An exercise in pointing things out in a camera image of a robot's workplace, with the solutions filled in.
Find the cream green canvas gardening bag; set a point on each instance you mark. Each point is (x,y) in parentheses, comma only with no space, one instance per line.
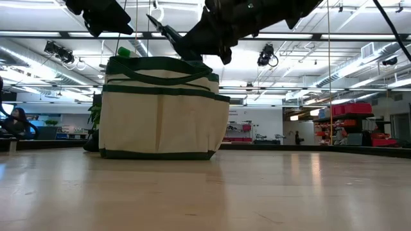
(160,125)

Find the small green potted plant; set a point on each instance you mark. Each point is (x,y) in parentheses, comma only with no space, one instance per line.
(95,115)

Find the red black gardening glove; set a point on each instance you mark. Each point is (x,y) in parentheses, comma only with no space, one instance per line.
(91,146)

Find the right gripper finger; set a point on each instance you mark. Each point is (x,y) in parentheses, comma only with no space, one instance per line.
(194,54)
(192,38)

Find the white shelf with red bins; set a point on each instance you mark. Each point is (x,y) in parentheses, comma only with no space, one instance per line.
(246,127)

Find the person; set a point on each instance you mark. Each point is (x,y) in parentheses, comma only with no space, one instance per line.
(17,123)
(298,138)

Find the black overhead camera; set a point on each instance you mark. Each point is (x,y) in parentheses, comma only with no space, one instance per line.
(266,56)

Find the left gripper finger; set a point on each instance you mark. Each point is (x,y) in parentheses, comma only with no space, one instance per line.
(106,24)

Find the small black ceiling device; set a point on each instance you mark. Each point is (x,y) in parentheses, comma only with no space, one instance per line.
(390,61)

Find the shelf rack with red bins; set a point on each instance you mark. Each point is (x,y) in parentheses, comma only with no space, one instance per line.
(351,109)

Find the small white post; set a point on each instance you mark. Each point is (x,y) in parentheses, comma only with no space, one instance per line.
(13,147)

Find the black ceiling mounted device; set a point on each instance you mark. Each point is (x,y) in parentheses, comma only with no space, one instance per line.
(64,55)

